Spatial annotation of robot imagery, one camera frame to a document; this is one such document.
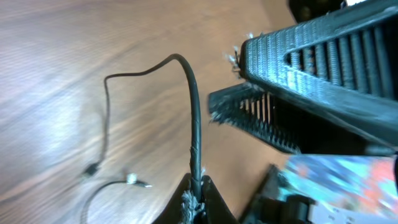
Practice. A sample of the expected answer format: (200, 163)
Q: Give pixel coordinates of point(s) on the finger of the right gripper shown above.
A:
(284, 126)

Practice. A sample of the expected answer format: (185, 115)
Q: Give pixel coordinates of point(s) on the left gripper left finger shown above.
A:
(172, 214)

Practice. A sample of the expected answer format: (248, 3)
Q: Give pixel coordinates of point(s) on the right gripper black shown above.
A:
(339, 58)

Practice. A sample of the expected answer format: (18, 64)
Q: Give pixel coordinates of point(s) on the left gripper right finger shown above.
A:
(216, 210)

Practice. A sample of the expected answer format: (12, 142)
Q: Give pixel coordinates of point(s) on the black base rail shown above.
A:
(265, 207)

